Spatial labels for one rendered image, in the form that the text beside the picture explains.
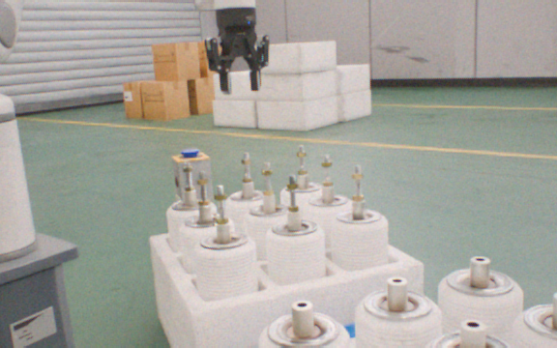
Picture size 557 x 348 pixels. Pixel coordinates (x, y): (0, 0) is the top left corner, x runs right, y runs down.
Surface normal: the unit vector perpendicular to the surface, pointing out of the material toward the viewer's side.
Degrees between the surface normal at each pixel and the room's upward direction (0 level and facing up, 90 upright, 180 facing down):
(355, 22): 90
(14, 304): 90
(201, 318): 90
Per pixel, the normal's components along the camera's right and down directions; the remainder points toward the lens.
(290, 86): -0.62, 0.22
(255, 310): 0.36, 0.19
